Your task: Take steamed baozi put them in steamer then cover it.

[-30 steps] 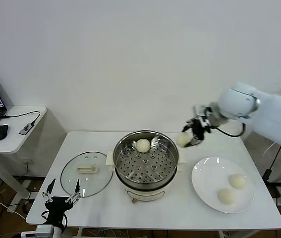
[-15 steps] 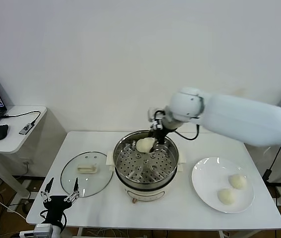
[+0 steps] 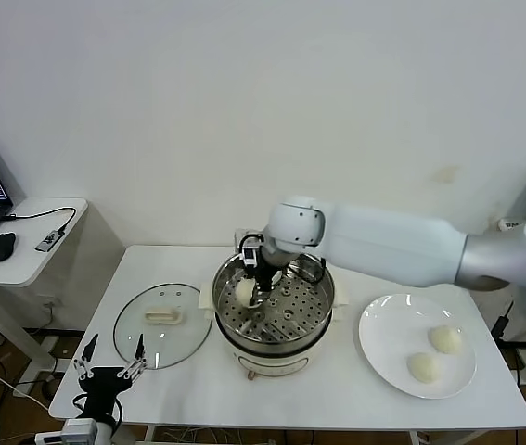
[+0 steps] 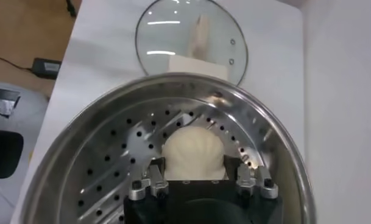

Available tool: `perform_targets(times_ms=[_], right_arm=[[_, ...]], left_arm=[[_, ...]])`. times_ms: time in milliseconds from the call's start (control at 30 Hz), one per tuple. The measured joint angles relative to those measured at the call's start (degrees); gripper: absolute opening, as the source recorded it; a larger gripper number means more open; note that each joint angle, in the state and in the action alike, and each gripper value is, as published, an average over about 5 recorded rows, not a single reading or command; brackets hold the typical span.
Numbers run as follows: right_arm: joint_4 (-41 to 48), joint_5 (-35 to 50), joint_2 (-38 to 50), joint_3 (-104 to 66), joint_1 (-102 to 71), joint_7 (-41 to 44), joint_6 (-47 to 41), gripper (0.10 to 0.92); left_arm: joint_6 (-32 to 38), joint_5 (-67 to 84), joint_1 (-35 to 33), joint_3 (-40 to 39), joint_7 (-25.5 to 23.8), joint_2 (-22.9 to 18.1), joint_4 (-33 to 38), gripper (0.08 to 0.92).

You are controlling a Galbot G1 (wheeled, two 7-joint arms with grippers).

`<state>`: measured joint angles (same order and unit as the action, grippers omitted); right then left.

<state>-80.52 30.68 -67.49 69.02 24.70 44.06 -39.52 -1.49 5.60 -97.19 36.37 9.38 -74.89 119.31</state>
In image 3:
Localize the round white plate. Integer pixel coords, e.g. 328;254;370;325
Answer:
358;294;478;400

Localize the cream electric cooking pot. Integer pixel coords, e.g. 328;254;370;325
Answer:
197;277;352;382

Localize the black cable with adapter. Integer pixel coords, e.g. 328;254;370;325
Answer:
491;299;526;348

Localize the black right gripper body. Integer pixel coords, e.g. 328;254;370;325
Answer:
255;247;288;285

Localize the round glass pot lid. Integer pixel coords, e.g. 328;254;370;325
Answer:
112;283;213;371

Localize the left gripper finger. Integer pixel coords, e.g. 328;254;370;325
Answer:
72;333;100;381
118;333;148;381

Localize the black computer mouse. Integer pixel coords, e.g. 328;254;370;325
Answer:
0;232;19;264

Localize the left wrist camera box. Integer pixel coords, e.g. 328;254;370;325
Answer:
34;418;97;445

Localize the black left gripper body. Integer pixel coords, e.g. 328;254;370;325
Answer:
79;366;128;421

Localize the white steamed baozi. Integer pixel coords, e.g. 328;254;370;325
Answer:
235;277;260;308
405;351;443;385
428;324;464;356

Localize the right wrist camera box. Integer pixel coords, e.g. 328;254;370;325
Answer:
237;234;264;269

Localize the small grey usb hub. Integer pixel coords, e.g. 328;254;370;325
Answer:
35;228;68;253

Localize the thin white wire bundle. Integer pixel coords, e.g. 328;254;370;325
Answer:
158;426;245;445

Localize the white rounded side table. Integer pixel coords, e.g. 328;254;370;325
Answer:
0;197;91;372

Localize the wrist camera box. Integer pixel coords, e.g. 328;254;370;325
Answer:
34;418;97;445
237;234;264;269

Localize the black usb cable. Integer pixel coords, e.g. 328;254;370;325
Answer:
5;207;78;232

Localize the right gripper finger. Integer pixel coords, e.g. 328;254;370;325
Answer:
248;275;277;311

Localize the perforated steel steamer basket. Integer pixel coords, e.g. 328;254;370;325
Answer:
211;243;338;356

